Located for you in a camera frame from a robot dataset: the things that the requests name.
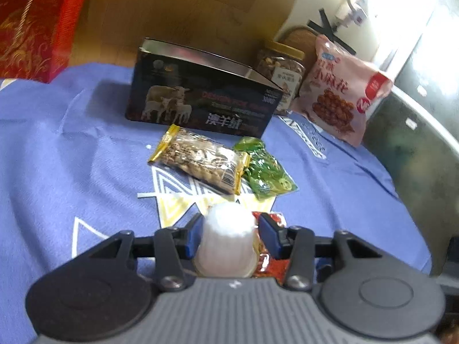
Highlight red orange snack packet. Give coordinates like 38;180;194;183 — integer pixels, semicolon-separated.
252;211;289;284

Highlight white plastic jelly cup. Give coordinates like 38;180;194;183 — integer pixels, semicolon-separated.
194;201;258;278

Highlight dark green candy packet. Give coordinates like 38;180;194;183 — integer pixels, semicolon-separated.
234;137;298;200

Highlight gold-edged peanut packet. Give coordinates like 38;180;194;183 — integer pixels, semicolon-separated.
149;124;250;195

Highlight blue printed cloth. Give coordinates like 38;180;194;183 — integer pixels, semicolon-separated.
1;64;432;343

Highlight pink twist snack bag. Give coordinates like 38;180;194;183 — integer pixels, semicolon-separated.
292;35;393;147

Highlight black open box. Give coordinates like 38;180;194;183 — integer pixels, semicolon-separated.
125;38;283;138

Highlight nut jar with gold lid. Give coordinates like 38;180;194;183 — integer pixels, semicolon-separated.
255;40;305;115

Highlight red gift box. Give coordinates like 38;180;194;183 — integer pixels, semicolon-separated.
1;0;84;82

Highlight wooden board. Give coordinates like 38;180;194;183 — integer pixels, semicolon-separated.
70;0;295;66

